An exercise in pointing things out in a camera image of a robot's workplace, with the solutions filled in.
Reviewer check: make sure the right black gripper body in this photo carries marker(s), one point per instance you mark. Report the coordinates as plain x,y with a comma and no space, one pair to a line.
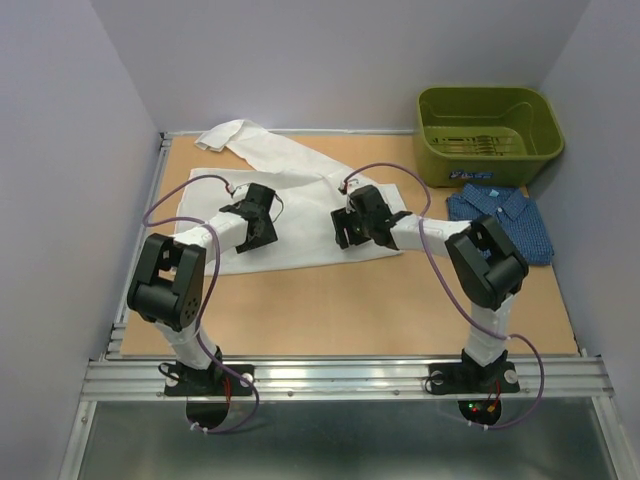
358,232

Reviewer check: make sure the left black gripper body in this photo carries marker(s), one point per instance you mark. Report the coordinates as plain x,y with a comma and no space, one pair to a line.
267,236

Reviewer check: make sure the white long sleeve shirt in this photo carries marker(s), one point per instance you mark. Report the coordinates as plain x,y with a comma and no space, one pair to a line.
306,183

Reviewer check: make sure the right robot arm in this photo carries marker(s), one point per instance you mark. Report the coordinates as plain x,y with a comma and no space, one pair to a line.
489,269

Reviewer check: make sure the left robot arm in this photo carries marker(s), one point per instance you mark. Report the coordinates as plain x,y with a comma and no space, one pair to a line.
167,285

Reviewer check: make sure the green plastic tub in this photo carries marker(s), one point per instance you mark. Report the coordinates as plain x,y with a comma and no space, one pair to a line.
502,136

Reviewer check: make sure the blue checked folded shirt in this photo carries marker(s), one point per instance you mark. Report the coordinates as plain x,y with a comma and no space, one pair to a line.
517,214

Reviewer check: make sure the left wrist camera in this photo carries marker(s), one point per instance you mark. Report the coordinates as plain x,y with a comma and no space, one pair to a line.
260,196

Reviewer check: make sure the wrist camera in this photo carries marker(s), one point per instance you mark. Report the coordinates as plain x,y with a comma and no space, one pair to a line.
368,204
260,196

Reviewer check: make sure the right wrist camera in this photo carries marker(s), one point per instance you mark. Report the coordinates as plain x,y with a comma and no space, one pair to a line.
368,204

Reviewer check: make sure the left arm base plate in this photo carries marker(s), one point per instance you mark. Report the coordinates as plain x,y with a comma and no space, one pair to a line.
184,381

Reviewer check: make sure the aluminium side rail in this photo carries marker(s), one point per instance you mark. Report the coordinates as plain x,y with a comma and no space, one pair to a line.
117,329

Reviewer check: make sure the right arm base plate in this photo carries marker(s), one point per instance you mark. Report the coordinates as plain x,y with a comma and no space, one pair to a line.
456,378

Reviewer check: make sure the aluminium front rail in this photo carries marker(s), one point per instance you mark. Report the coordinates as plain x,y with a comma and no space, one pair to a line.
348,379

